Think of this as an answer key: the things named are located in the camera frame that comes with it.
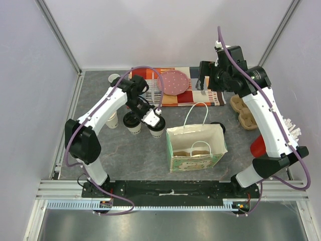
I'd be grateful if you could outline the black coffee cup lid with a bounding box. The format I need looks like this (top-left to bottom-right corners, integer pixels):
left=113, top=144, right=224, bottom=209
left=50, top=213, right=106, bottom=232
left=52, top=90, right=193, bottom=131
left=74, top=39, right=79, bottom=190
left=147, top=116, right=166, bottom=132

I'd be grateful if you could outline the purple cable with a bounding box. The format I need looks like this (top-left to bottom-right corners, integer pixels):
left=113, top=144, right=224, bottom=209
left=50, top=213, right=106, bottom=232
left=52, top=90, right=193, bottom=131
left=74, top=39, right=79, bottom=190
left=217, top=26, right=311, bottom=218
left=62, top=65, right=165, bottom=216

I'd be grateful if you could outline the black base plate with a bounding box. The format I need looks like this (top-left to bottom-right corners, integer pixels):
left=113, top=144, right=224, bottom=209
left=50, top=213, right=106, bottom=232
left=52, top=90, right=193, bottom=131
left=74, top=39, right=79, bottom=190
left=82, top=180, right=260, bottom=202

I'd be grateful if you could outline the white paper cup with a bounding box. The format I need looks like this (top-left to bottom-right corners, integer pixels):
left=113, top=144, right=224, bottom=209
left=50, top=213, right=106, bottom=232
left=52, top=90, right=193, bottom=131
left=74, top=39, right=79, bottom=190
left=123, top=111, right=141, bottom=135
left=147, top=117, right=166, bottom=138
left=105, top=112, right=119, bottom=129

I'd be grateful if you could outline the pink dotted plate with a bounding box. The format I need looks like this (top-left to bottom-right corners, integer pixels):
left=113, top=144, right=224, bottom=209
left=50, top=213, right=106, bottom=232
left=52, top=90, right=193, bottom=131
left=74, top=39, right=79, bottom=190
left=157, top=70, right=190, bottom=96

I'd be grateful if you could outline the colourful patchwork placemat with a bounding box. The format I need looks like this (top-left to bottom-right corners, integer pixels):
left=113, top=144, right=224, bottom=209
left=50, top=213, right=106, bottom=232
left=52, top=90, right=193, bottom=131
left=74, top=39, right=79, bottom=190
left=129, top=67, right=226, bottom=107

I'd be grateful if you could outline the cardboard cup carrier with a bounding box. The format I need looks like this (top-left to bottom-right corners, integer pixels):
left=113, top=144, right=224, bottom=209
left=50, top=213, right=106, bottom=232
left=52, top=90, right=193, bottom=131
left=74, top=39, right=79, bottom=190
left=173, top=150, right=210, bottom=157
left=230, top=95, right=258, bottom=131

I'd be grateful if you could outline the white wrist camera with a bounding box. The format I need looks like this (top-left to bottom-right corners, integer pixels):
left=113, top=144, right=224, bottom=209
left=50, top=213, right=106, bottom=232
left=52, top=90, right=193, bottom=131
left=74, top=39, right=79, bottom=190
left=141, top=108, right=162, bottom=127
left=214, top=41, right=231, bottom=55

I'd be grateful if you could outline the red straw holder cup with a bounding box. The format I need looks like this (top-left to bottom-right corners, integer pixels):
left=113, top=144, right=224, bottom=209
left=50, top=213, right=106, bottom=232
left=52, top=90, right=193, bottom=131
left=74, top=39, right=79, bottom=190
left=250, top=135, right=266, bottom=158

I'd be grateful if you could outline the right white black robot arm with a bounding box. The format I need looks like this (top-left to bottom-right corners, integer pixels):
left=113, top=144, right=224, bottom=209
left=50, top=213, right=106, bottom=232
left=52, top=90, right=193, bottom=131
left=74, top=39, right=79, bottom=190
left=196, top=42, right=309, bottom=198

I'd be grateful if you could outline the small grey cup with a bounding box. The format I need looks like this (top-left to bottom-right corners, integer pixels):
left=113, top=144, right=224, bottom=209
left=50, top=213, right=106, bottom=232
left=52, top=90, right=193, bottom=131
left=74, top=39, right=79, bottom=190
left=108, top=73, right=120, bottom=83

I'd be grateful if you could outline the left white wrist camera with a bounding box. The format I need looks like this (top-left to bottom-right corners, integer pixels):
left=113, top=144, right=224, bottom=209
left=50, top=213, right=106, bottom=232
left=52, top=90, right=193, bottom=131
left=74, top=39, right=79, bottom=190
left=141, top=108, right=162, bottom=127

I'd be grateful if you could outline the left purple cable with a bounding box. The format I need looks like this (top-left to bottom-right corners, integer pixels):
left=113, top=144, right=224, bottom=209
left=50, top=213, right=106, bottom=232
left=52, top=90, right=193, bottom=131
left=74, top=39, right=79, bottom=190
left=62, top=65, right=165, bottom=216

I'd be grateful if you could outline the green paper gift bag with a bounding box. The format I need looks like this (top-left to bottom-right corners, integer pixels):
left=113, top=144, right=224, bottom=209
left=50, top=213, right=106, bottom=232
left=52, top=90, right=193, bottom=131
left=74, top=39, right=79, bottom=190
left=166, top=118, right=228, bottom=173

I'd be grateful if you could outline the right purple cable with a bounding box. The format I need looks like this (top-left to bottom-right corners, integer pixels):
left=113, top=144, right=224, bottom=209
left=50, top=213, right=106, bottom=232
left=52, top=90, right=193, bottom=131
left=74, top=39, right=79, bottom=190
left=217, top=26, right=311, bottom=218

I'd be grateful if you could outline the white wrapped straws bundle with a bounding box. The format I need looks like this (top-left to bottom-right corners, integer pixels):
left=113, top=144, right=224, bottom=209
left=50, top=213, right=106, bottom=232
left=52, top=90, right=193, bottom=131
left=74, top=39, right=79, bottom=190
left=282, top=116, right=301, bottom=142

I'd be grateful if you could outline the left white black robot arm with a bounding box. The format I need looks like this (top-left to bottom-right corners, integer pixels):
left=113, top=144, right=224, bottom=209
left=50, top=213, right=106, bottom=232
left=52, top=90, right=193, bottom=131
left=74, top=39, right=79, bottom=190
left=65, top=75, right=159, bottom=197

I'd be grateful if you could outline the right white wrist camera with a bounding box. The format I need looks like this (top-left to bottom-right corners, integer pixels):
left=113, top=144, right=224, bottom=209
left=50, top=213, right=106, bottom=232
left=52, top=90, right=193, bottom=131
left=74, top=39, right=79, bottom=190
left=214, top=41, right=231, bottom=55

